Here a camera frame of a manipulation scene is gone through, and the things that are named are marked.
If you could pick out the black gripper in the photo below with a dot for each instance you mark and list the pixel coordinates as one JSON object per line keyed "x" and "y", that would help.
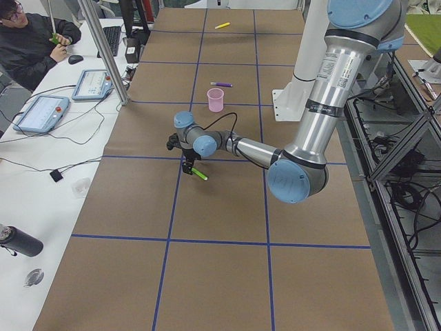
{"x": 189, "y": 154}

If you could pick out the green highlighter pen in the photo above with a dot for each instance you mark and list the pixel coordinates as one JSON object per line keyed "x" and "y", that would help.
{"x": 199, "y": 174}

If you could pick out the purple highlighter pen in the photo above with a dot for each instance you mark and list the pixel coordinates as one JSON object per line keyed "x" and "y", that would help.
{"x": 221, "y": 84}

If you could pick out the yellow highlighter pen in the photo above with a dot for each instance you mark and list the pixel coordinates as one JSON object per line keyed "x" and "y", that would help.
{"x": 223, "y": 25}

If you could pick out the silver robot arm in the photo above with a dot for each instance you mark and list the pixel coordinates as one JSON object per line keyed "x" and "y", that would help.
{"x": 356, "y": 29}

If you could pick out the pink mesh pen holder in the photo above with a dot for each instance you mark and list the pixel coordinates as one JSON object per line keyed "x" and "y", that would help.
{"x": 215, "y": 99}

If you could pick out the far teach pendant tablet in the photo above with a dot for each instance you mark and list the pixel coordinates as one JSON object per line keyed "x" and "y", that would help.
{"x": 93, "y": 85}

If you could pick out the teach pendant tablet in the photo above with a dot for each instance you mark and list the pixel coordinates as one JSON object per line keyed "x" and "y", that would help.
{"x": 42, "y": 114}
{"x": 93, "y": 85}

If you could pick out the small black box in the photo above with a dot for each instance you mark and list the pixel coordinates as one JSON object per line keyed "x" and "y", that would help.
{"x": 56, "y": 175}

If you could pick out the black rectangular device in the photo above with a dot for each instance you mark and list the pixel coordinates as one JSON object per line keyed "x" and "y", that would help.
{"x": 132, "y": 50}

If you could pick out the near teach pendant tablet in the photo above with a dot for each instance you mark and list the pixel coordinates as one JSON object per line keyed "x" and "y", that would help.
{"x": 42, "y": 114}

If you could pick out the black keyboard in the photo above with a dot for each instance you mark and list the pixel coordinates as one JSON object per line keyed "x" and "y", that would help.
{"x": 113, "y": 37}

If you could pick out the black computer mouse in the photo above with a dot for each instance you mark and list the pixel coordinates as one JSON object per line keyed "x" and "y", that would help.
{"x": 74, "y": 59}

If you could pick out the black water bottle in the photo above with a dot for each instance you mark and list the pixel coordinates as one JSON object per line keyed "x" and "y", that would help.
{"x": 17, "y": 241}

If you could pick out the person in black jacket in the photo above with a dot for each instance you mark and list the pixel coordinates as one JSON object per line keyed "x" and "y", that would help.
{"x": 32, "y": 44}

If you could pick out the aluminium frame post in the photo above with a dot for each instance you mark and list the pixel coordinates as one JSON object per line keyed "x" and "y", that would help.
{"x": 103, "y": 47}

